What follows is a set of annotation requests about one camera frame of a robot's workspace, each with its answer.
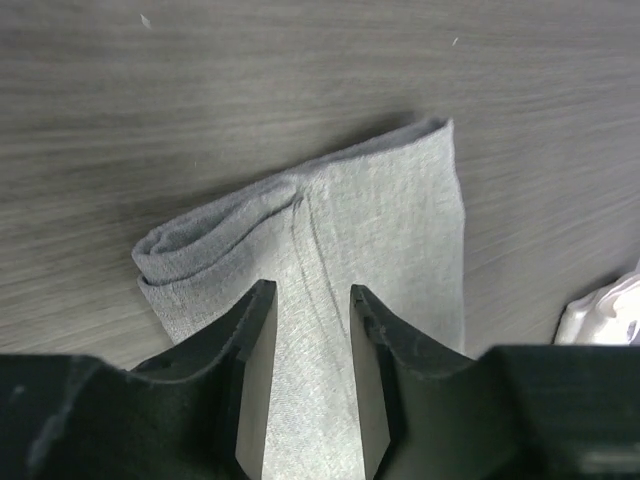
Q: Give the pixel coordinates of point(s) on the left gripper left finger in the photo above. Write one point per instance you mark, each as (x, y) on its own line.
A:
(196, 411)

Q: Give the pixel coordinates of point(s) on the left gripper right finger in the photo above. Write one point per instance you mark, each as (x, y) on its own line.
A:
(518, 412)

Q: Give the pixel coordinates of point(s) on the grey cloth napkin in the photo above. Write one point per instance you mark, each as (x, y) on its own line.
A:
(386, 213)

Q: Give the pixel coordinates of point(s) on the white folded towel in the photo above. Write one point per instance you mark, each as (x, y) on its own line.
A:
(607, 316)

